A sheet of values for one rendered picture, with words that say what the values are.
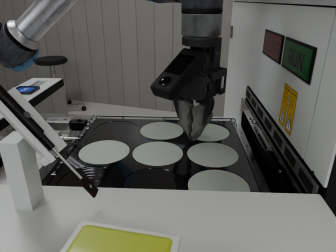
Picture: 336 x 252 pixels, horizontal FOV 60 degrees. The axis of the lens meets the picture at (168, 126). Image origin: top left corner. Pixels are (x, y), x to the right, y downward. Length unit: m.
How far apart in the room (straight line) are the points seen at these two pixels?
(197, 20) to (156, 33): 2.64
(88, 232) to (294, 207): 0.24
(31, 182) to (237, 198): 0.23
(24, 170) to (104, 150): 0.29
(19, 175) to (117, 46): 3.09
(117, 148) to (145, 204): 0.28
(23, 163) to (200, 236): 0.19
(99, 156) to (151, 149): 0.10
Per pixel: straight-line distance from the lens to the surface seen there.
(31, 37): 1.06
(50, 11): 1.01
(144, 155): 0.57
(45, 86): 0.87
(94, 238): 0.22
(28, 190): 0.35
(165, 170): 0.53
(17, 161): 0.34
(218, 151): 0.59
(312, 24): 0.45
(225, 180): 0.51
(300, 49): 0.47
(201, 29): 0.54
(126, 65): 3.37
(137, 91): 3.40
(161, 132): 0.67
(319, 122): 0.40
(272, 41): 0.60
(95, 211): 0.34
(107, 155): 0.58
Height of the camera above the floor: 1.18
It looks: 24 degrees down
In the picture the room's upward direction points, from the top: straight up
